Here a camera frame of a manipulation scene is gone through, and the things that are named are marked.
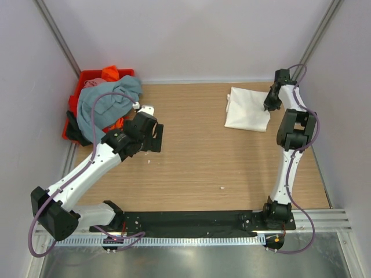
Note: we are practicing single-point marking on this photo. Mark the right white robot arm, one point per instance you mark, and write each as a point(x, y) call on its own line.
point(294, 135)

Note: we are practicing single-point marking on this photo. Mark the aluminium frame post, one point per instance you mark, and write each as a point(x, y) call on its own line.
point(319, 33)
point(58, 36)

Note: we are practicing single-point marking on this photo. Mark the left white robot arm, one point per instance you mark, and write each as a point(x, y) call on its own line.
point(61, 214)

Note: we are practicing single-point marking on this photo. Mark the right aluminium frame post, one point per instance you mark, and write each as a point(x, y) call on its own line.
point(319, 33)

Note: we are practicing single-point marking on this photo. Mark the orange t-shirt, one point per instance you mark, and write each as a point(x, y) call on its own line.
point(111, 74)

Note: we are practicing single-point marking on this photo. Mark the slotted cable duct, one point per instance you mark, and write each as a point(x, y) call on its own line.
point(104, 241)

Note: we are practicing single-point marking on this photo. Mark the aluminium frame rail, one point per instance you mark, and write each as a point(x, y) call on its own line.
point(320, 220)

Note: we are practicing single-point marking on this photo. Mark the pink t-shirt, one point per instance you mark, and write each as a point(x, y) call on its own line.
point(93, 82)

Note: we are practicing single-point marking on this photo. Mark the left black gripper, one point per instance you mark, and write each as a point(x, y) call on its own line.
point(156, 141)

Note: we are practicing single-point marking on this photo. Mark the blue-grey t-shirt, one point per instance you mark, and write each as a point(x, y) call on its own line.
point(102, 105)

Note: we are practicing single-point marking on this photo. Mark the left aluminium frame post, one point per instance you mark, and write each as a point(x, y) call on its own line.
point(58, 36)

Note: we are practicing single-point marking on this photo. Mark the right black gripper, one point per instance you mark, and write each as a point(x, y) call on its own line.
point(269, 106)

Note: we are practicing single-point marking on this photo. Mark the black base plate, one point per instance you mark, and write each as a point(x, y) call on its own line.
point(197, 224)

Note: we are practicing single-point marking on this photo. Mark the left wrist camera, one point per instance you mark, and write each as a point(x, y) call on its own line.
point(149, 109)

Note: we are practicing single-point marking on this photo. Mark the black t-shirt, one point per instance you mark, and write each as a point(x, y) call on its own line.
point(73, 132)

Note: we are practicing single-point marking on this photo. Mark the white printed t-shirt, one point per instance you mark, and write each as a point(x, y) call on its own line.
point(245, 110)

